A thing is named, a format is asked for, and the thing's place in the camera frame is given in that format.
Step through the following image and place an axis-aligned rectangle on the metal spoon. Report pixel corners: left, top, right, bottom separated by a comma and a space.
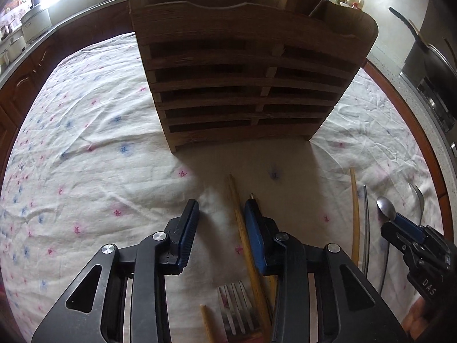
376, 196, 398, 294
409, 182, 426, 226

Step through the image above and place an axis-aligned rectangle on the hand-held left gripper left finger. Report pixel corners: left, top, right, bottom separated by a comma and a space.
31, 199, 201, 343

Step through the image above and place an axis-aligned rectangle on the pale bamboo chopstick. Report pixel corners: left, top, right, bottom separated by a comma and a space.
349, 167, 361, 264

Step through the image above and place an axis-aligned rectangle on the wooden utensil holder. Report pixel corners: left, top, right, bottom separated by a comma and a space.
126, 0, 379, 155

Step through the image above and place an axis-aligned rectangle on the tall white cooker pot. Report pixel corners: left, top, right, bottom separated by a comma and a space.
21, 8, 52, 42

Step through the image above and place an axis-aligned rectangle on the person's right hand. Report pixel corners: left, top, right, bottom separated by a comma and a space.
401, 295, 441, 343

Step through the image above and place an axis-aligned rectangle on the black wok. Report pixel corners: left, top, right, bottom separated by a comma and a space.
388, 6, 457, 90

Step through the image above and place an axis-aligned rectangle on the small white cooker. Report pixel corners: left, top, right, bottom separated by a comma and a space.
8, 35, 27, 54

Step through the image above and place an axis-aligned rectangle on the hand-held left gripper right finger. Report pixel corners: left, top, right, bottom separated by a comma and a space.
244, 197, 411, 343

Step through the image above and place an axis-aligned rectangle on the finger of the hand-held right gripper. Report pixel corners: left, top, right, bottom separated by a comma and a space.
394, 212, 428, 244
380, 221, 417, 258

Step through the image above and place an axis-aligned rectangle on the metal fork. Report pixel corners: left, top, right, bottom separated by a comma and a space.
217, 282, 264, 343

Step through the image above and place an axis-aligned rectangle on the gas stove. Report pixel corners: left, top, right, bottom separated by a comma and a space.
399, 71, 457, 133

